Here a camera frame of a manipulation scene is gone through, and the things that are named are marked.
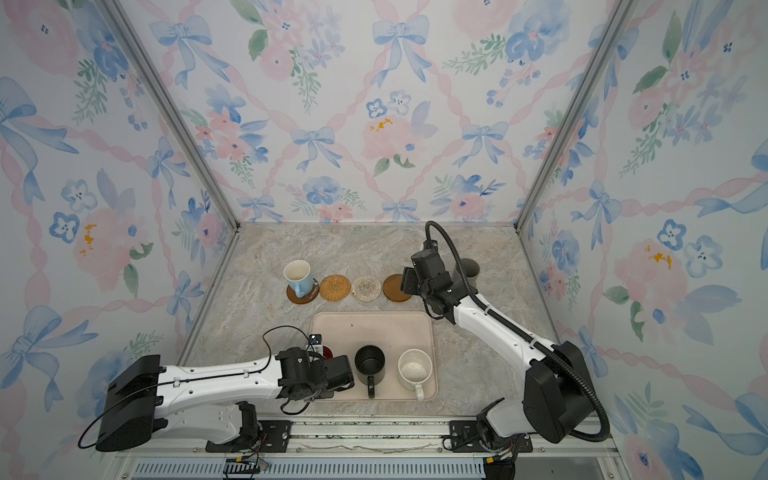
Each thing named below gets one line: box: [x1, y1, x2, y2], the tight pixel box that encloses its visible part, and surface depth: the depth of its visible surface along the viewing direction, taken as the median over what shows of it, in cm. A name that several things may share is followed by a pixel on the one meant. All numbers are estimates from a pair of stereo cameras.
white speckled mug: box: [398, 348, 433, 402], surface depth 80 cm
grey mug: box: [454, 258, 480, 287], surface depth 96 cm
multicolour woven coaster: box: [351, 275, 382, 302], surface depth 103 cm
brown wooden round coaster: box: [382, 274, 412, 303], surface depth 103 cm
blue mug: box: [283, 259, 314, 298], surface depth 94 cm
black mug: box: [354, 344, 386, 399], surface depth 80 cm
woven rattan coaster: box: [319, 274, 351, 302], surface depth 105 cm
